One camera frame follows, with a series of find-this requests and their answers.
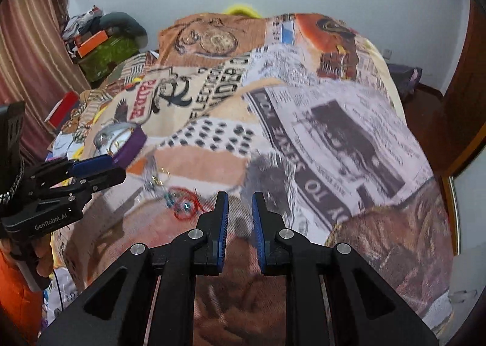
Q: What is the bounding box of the purple heart-shaped tin box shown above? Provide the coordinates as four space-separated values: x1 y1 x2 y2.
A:
93 122 147 169

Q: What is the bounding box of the red cord bracelet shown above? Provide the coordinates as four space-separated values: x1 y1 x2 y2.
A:
172 186 214 222

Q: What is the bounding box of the hand holding other gripper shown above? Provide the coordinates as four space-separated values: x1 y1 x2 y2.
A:
1 234 53 277

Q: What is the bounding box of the red book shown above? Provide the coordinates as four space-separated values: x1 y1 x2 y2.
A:
44 91 80 131

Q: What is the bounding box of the green patterned storage box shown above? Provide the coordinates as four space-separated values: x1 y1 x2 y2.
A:
78 35 139 83

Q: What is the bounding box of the striped pink curtain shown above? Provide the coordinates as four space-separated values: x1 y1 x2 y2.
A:
1 0 90 164

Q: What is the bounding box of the orange box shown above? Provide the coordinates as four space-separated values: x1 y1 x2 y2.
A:
77 30 109 58

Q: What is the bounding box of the grey pillow on pile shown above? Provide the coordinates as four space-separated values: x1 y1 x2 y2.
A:
100 12 148 49

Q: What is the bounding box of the newspaper print bed cover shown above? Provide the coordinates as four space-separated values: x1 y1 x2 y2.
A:
53 14 453 345

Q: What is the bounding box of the brown wooden door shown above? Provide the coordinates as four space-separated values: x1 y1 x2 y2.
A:
416 1 485 174

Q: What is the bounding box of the yellow round object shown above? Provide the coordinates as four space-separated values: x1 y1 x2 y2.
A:
223 4 262 19

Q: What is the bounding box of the dark bag on floor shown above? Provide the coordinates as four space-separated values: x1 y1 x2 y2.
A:
387 63 423 103

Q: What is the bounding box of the silver chain jewelry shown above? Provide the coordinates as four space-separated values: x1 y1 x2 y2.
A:
142 154 176 208

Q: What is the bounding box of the white wall socket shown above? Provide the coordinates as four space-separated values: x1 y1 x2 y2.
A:
382 49 392 60

